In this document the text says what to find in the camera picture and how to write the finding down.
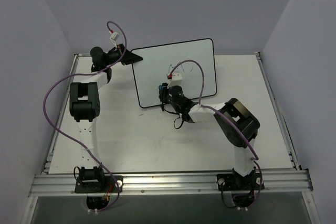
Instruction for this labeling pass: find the white whiteboard black frame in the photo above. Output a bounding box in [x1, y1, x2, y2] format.
[131, 38, 217, 108]

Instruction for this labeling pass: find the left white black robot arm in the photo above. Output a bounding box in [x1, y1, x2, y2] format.
[69, 44, 143, 192]

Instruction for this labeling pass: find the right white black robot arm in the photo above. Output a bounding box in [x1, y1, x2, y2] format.
[159, 83, 260, 189]

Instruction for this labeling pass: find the black cable at right wrist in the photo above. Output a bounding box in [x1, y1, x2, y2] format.
[160, 100, 192, 130]

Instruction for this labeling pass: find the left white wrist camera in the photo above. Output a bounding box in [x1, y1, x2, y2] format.
[109, 30, 120, 46]

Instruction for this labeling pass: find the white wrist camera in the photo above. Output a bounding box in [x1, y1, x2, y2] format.
[109, 30, 120, 46]
[167, 71, 182, 88]

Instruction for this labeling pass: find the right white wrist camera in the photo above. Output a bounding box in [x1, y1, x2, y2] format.
[167, 71, 182, 88]

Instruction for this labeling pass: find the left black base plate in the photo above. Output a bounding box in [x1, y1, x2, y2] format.
[74, 175, 124, 194]

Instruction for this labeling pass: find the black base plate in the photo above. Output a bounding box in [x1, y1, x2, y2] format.
[74, 175, 124, 194]
[216, 172, 260, 191]

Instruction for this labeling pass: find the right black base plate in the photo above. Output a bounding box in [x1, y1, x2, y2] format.
[216, 172, 260, 191]

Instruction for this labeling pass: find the aluminium front rail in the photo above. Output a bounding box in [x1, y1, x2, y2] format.
[28, 169, 313, 197]

